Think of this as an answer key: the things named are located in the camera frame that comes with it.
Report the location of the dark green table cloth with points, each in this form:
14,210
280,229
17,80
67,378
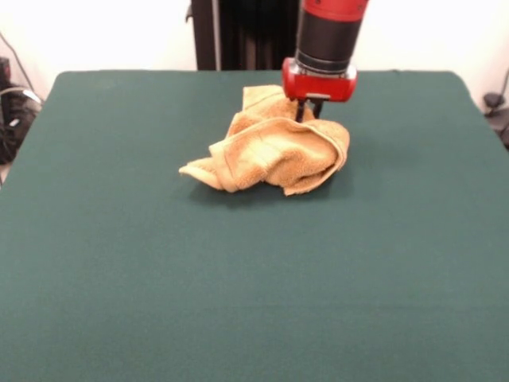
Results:
254,286

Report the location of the yellow terry towel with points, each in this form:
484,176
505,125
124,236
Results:
278,155

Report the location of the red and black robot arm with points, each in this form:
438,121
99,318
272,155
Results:
328,36

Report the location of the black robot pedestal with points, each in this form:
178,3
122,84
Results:
238,40

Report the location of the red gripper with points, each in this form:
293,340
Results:
318,85

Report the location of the black stand foot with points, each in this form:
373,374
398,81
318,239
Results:
497,115

